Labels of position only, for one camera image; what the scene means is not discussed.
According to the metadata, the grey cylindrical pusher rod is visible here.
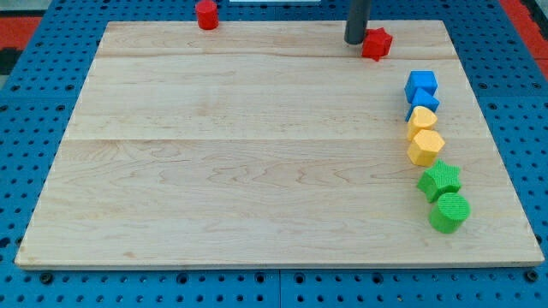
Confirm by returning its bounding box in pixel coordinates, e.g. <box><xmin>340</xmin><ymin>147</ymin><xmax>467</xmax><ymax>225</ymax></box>
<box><xmin>344</xmin><ymin>0</ymin><xmax>372</xmax><ymax>45</ymax></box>

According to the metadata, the red star block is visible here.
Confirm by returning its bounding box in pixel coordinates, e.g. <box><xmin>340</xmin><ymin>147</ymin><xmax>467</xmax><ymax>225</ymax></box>
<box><xmin>361</xmin><ymin>27</ymin><xmax>393</xmax><ymax>62</ymax></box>

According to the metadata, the blue cube block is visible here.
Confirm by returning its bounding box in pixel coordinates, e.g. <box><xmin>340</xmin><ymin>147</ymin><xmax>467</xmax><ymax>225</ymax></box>
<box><xmin>404</xmin><ymin>70</ymin><xmax>438</xmax><ymax>103</ymax></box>

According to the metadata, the green star block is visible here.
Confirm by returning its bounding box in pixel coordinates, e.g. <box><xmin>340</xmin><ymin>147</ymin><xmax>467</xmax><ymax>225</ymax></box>
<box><xmin>417</xmin><ymin>160</ymin><xmax>462</xmax><ymax>203</ymax></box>

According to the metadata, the blue triangular block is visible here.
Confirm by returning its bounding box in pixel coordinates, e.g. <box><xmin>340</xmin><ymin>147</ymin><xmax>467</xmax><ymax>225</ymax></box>
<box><xmin>405</xmin><ymin>88</ymin><xmax>440</xmax><ymax>121</ymax></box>

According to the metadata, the yellow heart block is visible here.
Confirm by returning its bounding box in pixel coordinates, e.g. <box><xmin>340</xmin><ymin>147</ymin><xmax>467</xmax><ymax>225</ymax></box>
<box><xmin>407</xmin><ymin>106</ymin><xmax>438</xmax><ymax>140</ymax></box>

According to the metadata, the yellow hexagon block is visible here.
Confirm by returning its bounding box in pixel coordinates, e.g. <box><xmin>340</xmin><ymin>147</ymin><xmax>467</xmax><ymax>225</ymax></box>
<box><xmin>407</xmin><ymin>130</ymin><xmax>445</xmax><ymax>167</ymax></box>

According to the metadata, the red cylinder block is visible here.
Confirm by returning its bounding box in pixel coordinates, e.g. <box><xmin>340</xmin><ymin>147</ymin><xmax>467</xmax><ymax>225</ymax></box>
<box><xmin>195</xmin><ymin>0</ymin><xmax>219</xmax><ymax>30</ymax></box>

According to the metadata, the light wooden board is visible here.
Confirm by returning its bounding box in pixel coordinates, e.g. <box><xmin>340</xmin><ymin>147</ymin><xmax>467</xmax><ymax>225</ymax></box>
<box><xmin>15</xmin><ymin>21</ymin><xmax>544</xmax><ymax>270</ymax></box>

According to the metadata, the green cylinder block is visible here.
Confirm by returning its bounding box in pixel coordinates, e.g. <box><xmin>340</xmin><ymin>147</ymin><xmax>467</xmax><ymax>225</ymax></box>
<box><xmin>428</xmin><ymin>192</ymin><xmax>471</xmax><ymax>234</ymax></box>

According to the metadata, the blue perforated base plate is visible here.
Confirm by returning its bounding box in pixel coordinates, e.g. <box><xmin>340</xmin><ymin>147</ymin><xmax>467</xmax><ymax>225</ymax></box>
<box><xmin>1</xmin><ymin>0</ymin><xmax>547</xmax><ymax>307</ymax></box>

